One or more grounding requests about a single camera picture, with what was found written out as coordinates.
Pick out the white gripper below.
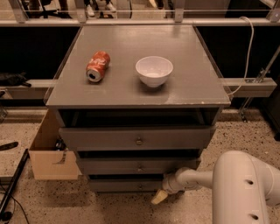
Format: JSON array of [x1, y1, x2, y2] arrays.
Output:
[[151, 173, 185, 205]]

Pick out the grey bottom drawer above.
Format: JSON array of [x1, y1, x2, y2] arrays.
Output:
[[89, 179, 162, 193]]

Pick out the grey drawer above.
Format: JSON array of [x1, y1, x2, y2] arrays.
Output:
[[59, 127, 215, 151], [89, 179, 162, 193], [77, 157, 200, 175]]

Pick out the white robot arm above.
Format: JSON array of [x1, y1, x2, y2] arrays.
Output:
[[151, 150, 280, 224]]

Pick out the grey top drawer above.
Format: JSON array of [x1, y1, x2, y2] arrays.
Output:
[[59, 127, 215, 151]]

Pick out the grey middle drawer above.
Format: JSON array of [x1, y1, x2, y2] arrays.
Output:
[[77, 157, 200, 175]]

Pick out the grey drawer cabinet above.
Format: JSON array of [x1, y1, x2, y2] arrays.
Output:
[[46, 25, 230, 182]]

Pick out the cardboard box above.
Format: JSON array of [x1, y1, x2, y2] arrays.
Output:
[[29, 110, 81, 180]]

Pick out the white bowl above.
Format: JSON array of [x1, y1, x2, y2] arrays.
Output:
[[136, 56, 173, 88]]

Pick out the black pole on floor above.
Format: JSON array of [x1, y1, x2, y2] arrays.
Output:
[[0, 150, 28, 219]]

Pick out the crushed orange soda can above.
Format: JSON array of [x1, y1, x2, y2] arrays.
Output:
[[86, 51, 110, 82]]

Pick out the black bag on ledge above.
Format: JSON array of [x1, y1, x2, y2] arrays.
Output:
[[0, 72, 32, 88]]

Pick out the metal railing beam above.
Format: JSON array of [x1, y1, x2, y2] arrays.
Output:
[[0, 18, 280, 27]]

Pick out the black floor cable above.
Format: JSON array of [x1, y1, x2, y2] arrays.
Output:
[[0, 180, 31, 224]]

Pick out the white cable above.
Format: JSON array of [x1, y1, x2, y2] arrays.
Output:
[[227, 16, 256, 97]]

